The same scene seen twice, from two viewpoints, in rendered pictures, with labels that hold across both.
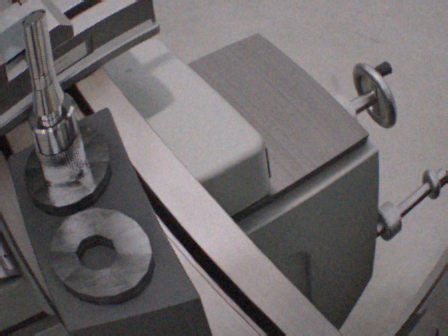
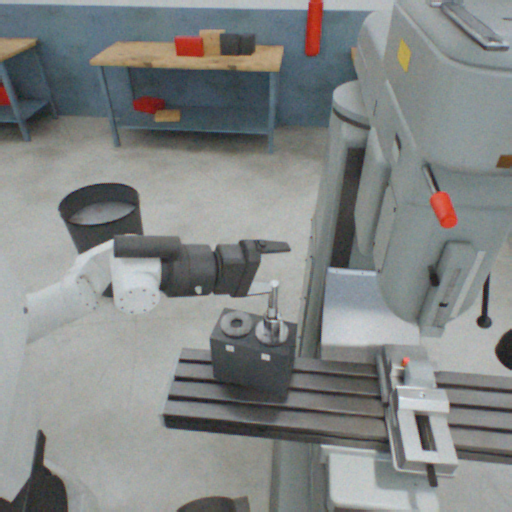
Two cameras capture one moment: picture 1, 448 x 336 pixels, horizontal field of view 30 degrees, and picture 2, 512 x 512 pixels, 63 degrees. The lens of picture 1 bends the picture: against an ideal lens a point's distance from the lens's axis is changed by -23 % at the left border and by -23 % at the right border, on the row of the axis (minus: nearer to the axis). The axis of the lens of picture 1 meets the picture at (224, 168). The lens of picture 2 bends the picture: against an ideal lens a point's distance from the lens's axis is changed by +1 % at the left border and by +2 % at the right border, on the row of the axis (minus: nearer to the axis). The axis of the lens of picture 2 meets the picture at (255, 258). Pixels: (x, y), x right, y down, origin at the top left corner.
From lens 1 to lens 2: 108 cm
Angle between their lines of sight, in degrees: 79
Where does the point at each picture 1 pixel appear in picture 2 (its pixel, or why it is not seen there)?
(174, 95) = (381, 489)
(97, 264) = (237, 325)
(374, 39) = not seen: outside the picture
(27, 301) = not seen: hidden behind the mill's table
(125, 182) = (255, 345)
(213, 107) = (363, 497)
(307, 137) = not seen: outside the picture
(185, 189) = (297, 421)
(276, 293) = (237, 414)
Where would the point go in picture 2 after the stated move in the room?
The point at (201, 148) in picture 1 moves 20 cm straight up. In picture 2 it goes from (343, 476) to (354, 440)
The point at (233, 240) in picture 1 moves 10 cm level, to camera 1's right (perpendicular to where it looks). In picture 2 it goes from (267, 419) to (248, 450)
